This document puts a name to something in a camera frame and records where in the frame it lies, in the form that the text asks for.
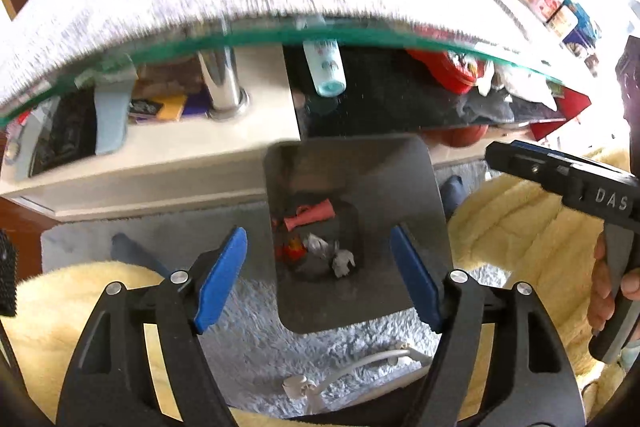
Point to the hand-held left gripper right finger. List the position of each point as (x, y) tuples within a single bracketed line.
[(415, 277)]

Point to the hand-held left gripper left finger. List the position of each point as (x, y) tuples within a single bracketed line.
[(222, 277)]

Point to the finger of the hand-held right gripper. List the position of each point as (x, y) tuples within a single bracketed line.
[(525, 164)]

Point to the grey square waste bin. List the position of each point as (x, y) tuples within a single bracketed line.
[(350, 167)]

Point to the person's right hand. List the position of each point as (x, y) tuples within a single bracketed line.
[(604, 292)]

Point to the grey cloth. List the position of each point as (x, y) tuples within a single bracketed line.
[(487, 107)]

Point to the red round object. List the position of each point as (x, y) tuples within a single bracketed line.
[(460, 137)]

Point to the red box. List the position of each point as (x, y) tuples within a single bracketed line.
[(570, 107)]

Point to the red yellow wrapper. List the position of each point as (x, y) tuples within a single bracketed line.
[(294, 249)]

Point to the grey shaggy rug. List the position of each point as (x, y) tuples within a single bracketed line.
[(250, 357)]

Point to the pink crumpled wrapper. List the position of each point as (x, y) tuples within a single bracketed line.
[(310, 214)]

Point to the red plastic bag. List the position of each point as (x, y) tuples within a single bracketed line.
[(450, 67)]

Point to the white table lower shelf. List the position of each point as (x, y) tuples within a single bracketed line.
[(150, 157)]

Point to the blue packet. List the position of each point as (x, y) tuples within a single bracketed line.
[(582, 32)]

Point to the yellow book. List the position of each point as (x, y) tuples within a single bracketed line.
[(174, 109)]

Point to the yellow fluffy cushion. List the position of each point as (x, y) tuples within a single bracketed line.
[(45, 322)]

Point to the small black box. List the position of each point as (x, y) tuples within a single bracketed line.
[(145, 107)]

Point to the chrome table leg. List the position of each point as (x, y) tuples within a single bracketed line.
[(222, 82)]

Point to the black patterned box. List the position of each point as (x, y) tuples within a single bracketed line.
[(60, 132)]

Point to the white blue tube bottle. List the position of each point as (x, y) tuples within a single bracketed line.
[(325, 67)]

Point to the pale blue table bracket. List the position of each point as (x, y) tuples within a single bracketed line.
[(110, 112)]

